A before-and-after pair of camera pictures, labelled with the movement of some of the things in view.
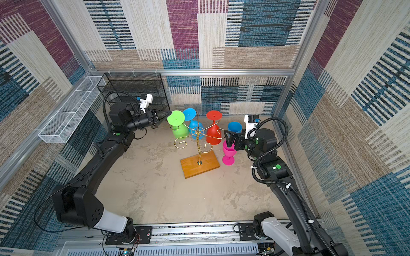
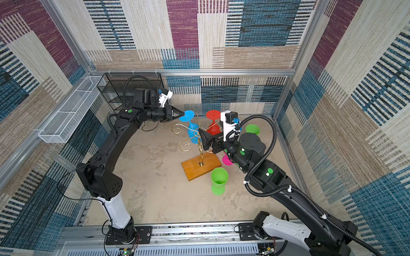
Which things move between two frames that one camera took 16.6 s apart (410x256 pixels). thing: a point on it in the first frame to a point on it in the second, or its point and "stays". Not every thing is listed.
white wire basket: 63,125 stays
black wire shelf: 127,87 stays
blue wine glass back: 196,129 stays
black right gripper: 240,138 to 207,140
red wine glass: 213,135 stays
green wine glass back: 180,130 to 219,177
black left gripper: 156,122 to 168,110
